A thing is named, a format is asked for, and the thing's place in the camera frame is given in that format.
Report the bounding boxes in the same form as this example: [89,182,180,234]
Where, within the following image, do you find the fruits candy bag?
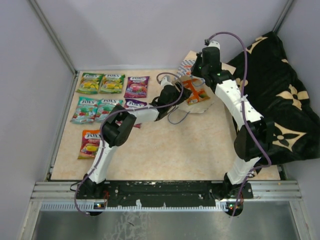
[182,78,210,106]
[78,129,101,159]

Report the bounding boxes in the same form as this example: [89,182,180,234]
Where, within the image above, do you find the blue checkered paper bag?
[167,50,237,125]

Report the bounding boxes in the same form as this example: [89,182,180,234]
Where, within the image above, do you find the purple snack bag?
[123,98,148,129]
[123,76,150,99]

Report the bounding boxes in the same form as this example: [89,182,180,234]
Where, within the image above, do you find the green candy bag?
[76,72,104,95]
[98,74,126,94]

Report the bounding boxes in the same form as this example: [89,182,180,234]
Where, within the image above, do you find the teal snack bag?
[95,99,124,123]
[70,96,99,124]

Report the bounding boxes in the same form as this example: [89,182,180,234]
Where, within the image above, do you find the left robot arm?
[74,83,191,199]

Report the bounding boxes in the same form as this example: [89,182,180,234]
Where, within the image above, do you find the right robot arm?
[191,41,275,200]

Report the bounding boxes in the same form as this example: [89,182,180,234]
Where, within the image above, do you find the black floral blanket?
[228,31,320,165]

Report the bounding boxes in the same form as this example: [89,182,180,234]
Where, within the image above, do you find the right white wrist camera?
[204,38,221,51]

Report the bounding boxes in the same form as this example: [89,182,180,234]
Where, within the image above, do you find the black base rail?
[76,179,253,208]

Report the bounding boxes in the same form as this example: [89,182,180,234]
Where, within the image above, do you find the aluminium frame rail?
[31,180,303,201]

